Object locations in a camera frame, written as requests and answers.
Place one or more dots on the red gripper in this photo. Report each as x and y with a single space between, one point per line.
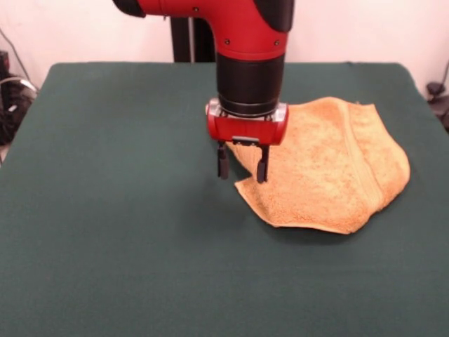
245 130

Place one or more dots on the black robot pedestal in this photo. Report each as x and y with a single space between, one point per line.
191 40

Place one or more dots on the grey pedestal leg round foot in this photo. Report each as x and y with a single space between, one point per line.
436 87

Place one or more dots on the dark green table cloth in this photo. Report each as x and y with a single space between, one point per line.
105 210

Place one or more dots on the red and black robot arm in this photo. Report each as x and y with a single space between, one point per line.
245 42

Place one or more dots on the tan terry cloth towel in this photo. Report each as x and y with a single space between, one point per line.
333 168

